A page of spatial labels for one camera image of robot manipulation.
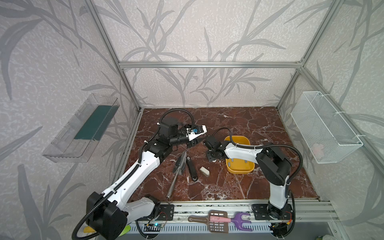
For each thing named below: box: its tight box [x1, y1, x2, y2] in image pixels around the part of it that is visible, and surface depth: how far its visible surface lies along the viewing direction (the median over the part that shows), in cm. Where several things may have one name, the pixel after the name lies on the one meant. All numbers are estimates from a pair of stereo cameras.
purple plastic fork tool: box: [230, 212, 253, 232], surface depth 71 cm
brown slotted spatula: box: [188, 210, 229, 234], surface depth 72 cm
